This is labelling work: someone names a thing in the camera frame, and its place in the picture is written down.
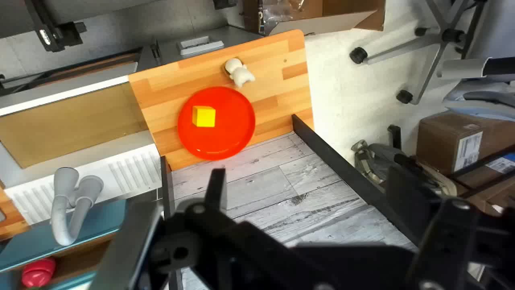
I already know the white toy sink unit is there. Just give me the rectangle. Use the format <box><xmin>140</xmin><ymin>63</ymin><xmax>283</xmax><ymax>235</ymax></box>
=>
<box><xmin>0</xmin><ymin>71</ymin><xmax>164</xmax><ymax>225</ymax></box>

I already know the grey flat block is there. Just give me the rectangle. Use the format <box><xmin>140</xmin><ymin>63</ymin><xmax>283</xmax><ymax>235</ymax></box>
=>
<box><xmin>177</xmin><ymin>34</ymin><xmax>227</xmax><ymax>59</ymax></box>

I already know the orange round plate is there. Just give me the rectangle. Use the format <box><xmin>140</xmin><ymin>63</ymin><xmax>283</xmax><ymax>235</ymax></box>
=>
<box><xmin>177</xmin><ymin>85</ymin><xmax>258</xmax><ymax>162</ymax></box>

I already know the teal cabinet panel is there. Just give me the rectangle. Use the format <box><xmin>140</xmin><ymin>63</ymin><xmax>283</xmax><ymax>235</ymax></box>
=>
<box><xmin>0</xmin><ymin>196</ymin><xmax>129</xmax><ymax>290</ymax></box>

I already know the open brown cardboard box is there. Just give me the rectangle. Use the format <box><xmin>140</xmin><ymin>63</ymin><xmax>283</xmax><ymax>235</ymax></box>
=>
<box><xmin>242</xmin><ymin>0</ymin><xmax>386</xmax><ymax>37</ymax></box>

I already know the yellow cube block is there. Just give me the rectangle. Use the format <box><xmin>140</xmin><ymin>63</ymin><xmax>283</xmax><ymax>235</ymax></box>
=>
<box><xmin>192</xmin><ymin>104</ymin><xmax>217</xmax><ymax>129</ymax></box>

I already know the brown cardboard box with label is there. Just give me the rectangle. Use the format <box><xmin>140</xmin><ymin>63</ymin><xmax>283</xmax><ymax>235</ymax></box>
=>
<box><xmin>415</xmin><ymin>109</ymin><xmax>515</xmax><ymax>175</ymax></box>

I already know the black frame panel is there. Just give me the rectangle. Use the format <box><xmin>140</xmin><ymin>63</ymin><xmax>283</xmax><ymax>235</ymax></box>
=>
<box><xmin>290</xmin><ymin>112</ymin><xmax>422</xmax><ymax>246</ymax></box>

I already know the red round knob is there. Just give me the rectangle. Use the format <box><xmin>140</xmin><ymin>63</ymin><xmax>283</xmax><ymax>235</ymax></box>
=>
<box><xmin>20</xmin><ymin>256</ymin><xmax>58</xmax><ymax>290</ymax></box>

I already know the small white cup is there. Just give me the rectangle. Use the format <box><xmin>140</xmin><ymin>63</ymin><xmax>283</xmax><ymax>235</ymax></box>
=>
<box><xmin>222</xmin><ymin>56</ymin><xmax>258</xmax><ymax>88</ymax></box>

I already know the light wooden counter board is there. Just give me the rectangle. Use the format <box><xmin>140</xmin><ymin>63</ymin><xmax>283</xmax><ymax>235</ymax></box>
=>
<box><xmin>127</xmin><ymin>27</ymin><xmax>316</xmax><ymax>172</ymax></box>

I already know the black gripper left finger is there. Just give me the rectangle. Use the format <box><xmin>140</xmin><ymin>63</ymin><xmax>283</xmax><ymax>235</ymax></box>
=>
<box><xmin>150</xmin><ymin>167</ymin><xmax>256</xmax><ymax>290</ymax></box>

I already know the grey office chair base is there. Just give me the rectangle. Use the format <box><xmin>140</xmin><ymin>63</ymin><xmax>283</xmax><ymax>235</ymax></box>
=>
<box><xmin>348</xmin><ymin>0</ymin><xmax>515</xmax><ymax>106</ymax></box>

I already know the silver metal clamp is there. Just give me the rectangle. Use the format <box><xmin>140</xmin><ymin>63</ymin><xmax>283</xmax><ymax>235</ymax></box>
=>
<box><xmin>349</xmin><ymin>138</ymin><xmax>406</xmax><ymax>187</ymax></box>

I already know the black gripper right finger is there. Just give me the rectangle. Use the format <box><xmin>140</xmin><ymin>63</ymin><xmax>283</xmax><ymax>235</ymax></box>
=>
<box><xmin>385</xmin><ymin>159</ymin><xmax>515</xmax><ymax>290</ymax></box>

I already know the grey plastic tap faucet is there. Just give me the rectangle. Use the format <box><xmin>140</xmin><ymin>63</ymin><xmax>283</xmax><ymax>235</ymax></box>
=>
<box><xmin>49</xmin><ymin>166</ymin><xmax>105</xmax><ymax>248</ymax></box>

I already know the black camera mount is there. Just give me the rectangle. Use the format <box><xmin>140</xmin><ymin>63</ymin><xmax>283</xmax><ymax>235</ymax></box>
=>
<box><xmin>23</xmin><ymin>0</ymin><xmax>89</xmax><ymax>53</ymax></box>

